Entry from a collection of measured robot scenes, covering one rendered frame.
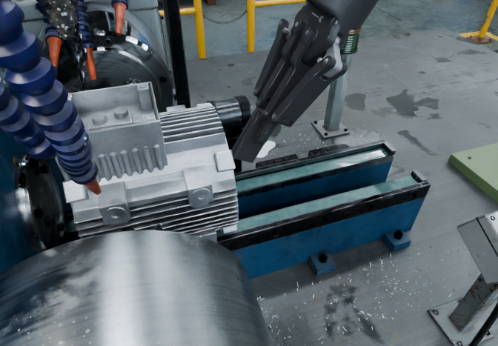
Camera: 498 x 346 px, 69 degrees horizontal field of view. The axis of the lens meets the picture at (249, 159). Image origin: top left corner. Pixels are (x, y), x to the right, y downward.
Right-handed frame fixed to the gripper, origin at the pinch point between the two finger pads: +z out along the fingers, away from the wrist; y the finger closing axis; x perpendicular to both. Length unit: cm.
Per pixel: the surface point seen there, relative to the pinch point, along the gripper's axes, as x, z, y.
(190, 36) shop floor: 97, 71, -327
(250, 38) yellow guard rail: 107, 30, -227
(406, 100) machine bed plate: 72, -6, -42
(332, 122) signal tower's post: 43, 6, -34
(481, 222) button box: 19.0, -6.8, 18.5
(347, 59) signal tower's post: 35, -10, -34
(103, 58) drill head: -15.7, 7.3, -26.7
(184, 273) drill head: -12.7, 2.4, 19.6
